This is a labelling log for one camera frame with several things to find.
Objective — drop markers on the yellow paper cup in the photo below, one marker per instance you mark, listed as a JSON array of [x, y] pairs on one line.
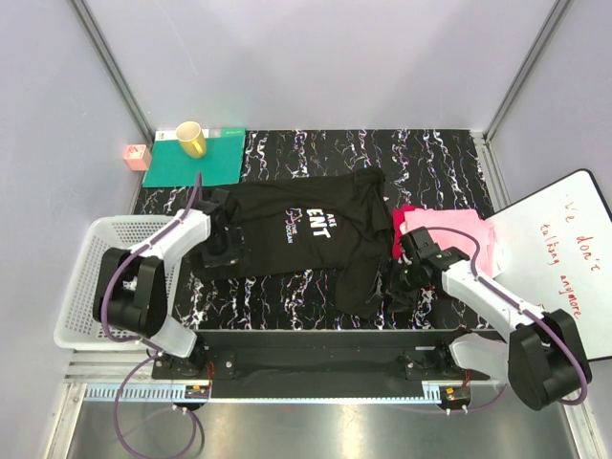
[[190, 137]]

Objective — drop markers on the teal book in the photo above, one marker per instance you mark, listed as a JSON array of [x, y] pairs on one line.
[[172, 167]]

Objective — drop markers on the magenta folded t-shirt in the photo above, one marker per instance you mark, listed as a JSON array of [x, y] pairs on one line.
[[405, 219]]

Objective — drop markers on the black printed t-shirt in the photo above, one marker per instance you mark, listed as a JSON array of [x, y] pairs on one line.
[[314, 223]]

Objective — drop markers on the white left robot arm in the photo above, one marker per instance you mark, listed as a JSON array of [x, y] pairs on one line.
[[131, 293]]

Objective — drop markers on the pink cube block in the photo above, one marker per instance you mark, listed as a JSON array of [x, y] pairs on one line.
[[137, 157]]

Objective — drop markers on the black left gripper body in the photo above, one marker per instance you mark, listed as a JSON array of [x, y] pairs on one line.
[[219, 250]]

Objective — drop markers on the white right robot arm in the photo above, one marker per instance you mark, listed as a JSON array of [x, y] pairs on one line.
[[539, 354]]

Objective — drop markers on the black marbled table mat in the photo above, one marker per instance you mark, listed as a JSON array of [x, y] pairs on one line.
[[424, 168]]

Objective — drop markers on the light pink folded t-shirt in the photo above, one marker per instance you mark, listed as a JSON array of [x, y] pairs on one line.
[[469, 222]]

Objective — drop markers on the white slotted cable duct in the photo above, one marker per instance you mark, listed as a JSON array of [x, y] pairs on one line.
[[148, 392]]

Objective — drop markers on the white dry-erase board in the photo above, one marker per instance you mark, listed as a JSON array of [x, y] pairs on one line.
[[555, 252]]

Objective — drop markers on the white plastic laundry basket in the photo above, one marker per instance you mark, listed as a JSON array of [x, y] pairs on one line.
[[76, 328]]

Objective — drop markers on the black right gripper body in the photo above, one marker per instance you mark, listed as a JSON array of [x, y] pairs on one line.
[[404, 284]]

